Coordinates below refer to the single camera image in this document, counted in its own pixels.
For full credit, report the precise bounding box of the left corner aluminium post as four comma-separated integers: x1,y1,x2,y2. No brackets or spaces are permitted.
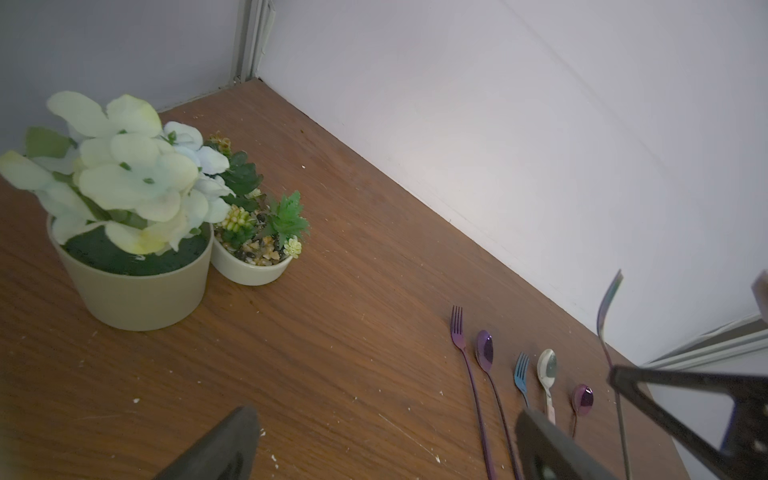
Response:
231,0,276,84

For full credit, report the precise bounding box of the purple fork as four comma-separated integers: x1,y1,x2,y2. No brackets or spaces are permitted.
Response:
450,305,497,480

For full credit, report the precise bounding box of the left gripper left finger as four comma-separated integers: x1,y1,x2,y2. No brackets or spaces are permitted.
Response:
154,405,261,480

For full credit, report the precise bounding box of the corner aluminium post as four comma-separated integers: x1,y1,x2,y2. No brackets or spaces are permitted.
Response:
643,316,767,371
231,0,276,84

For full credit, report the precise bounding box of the small succulent white pot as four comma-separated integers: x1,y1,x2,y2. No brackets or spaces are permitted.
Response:
205,133,310,286

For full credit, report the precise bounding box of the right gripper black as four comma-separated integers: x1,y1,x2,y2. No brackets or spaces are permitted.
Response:
608,366,767,479

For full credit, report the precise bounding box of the silver spoon pink handle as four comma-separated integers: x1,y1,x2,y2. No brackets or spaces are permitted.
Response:
537,348,558,424

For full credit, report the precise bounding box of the white flower beige pot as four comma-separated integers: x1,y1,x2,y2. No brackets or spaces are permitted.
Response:
1,91,231,331

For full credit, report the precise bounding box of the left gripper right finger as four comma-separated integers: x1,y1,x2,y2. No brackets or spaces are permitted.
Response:
515,408,616,480

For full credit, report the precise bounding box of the blue fork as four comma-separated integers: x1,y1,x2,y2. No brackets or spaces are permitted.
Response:
513,352,530,408

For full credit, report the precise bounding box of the right corner aluminium post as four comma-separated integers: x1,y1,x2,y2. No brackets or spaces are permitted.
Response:
643,316,767,371

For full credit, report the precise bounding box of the green handled iridescent fork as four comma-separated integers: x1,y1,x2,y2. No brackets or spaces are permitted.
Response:
596,269,633,480

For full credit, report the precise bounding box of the purple spoon long handle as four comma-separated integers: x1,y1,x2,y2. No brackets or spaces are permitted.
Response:
475,330,523,480

